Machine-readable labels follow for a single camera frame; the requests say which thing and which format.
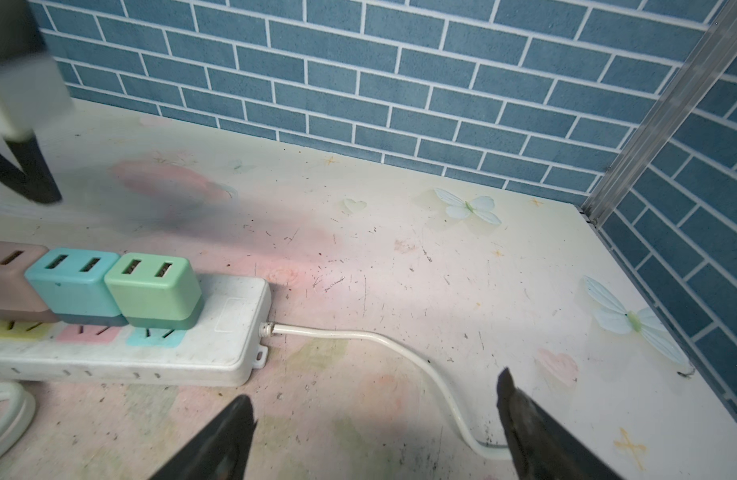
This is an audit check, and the green plug adapter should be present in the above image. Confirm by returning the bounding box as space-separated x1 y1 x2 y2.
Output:
104 252 204 330

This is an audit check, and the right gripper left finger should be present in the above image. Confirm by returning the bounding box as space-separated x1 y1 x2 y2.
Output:
150 395 256 480

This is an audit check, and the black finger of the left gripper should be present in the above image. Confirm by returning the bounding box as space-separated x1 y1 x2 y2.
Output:
0 136 62 204

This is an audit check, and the pink plug adapter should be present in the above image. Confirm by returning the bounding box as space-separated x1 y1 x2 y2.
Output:
0 241 60 323

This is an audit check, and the teal plug adapter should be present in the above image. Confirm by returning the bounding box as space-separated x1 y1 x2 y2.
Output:
24 248 128 327

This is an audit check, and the white long power strip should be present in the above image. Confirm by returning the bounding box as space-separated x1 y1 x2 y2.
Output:
0 275 272 387

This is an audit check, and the white bundled cable with plug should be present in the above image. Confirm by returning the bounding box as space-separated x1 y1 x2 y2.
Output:
0 380 38 469

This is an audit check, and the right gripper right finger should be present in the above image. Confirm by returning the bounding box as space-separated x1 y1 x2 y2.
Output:
497 368 620 479

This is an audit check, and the white power strip cable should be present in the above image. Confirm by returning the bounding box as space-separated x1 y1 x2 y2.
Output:
258 322 514 462

